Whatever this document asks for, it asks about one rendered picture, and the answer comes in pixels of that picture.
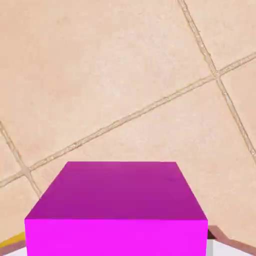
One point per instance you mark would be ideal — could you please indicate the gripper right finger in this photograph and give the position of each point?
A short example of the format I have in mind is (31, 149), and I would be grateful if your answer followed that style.
(226, 248)

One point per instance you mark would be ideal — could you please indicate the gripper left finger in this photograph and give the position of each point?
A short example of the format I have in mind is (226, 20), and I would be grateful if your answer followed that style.
(14, 251)

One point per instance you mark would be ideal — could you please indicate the small magenta cube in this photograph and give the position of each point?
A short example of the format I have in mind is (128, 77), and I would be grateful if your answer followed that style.
(116, 230)

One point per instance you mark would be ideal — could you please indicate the small yellow cube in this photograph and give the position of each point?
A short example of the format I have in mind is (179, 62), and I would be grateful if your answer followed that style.
(14, 240)

